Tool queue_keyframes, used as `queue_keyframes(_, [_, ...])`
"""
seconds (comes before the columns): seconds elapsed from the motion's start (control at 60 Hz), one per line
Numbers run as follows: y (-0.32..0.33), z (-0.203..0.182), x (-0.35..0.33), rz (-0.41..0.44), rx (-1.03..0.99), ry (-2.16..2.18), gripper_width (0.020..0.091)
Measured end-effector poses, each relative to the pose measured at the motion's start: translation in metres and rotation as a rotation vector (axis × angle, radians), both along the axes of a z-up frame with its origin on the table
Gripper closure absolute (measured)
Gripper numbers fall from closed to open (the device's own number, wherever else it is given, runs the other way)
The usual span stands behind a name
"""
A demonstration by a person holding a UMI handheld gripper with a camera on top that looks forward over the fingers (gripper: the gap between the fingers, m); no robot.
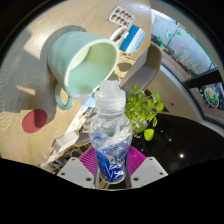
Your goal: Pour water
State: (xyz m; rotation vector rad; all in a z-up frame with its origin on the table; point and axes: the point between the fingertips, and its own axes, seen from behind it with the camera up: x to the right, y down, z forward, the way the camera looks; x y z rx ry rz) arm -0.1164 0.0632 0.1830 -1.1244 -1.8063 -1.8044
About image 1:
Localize white tube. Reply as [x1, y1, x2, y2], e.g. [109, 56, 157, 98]
[109, 26, 130, 43]

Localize window with colourful stickers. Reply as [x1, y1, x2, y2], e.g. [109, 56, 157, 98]
[151, 8, 224, 128]

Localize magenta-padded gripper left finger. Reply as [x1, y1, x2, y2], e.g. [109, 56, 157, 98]
[56, 146, 100, 190]

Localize pill blister pack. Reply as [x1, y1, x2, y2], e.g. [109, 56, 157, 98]
[108, 5, 136, 28]

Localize white box with orange print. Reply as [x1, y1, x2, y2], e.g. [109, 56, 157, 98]
[51, 131, 80, 154]

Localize clear blue-labelled drink bottle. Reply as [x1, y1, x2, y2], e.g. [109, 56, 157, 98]
[88, 79, 134, 185]

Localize pale green ceramic mug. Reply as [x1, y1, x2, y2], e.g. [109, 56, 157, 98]
[47, 30, 121, 111]

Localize curved grey upholstered sofa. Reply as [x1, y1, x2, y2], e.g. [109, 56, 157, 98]
[119, 41, 163, 93]

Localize flat round red coaster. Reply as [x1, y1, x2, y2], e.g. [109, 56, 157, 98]
[21, 108, 48, 134]

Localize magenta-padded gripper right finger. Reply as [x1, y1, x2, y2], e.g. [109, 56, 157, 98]
[125, 145, 169, 190]

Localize green potted plant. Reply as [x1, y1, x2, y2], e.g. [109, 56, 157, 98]
[124, 84, 165, 142]

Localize flat blue white box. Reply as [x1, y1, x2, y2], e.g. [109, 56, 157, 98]
[119, 24, 147, 55]

